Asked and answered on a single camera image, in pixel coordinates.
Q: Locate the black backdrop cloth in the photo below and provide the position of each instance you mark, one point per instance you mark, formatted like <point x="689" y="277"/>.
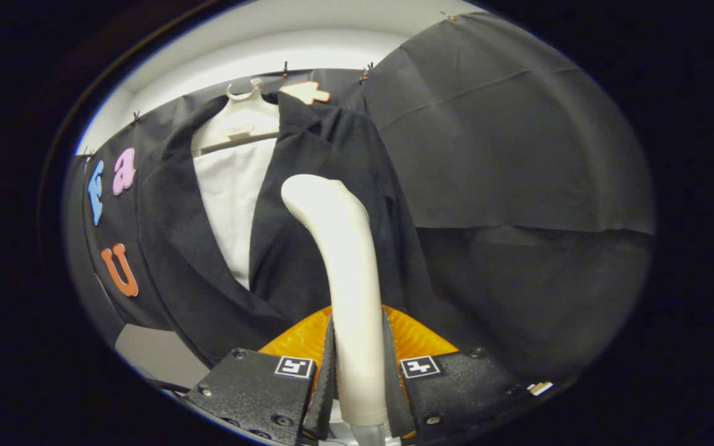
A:
<point x="518" y="136"/>

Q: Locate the black jacket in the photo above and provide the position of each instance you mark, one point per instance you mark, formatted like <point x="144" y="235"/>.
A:
<point x="332" y="148"/>

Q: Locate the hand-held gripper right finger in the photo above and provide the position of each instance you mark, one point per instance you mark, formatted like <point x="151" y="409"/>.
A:
<point x="394" y="402"/>

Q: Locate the grey cabinet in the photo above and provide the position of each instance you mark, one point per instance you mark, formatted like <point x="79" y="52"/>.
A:
<point x="158" y="353"/>

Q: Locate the white clothes hanger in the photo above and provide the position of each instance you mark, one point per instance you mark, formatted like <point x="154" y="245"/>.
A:
<point x="239" y="121"/>

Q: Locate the white shirt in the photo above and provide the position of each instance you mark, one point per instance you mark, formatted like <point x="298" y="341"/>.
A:
<point x="233" y="198"/>

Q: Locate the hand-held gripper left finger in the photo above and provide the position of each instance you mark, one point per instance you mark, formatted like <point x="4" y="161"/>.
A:
<point x="326" y="409"/>

